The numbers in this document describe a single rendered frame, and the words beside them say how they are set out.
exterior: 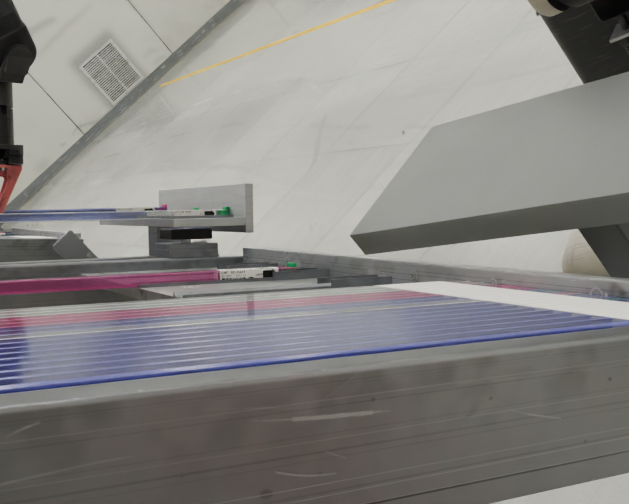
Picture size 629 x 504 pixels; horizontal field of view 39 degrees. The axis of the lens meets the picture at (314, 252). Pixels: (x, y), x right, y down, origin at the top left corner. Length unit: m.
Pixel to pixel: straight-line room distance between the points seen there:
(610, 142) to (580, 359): 0.65
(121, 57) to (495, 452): 8.54
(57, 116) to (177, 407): 8.35
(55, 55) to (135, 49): 0.77
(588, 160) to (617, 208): 0.09
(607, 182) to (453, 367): 0.63
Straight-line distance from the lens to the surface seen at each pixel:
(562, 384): 0.39
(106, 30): 8.86
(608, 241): 1.14
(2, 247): 1.75
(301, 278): 0.85
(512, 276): 0.65
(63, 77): 8.68
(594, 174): 0.99
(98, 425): 0.29
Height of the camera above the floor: 1.06
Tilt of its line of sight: 21 degrees down
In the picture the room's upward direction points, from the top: 40 degrees counter-clockwise
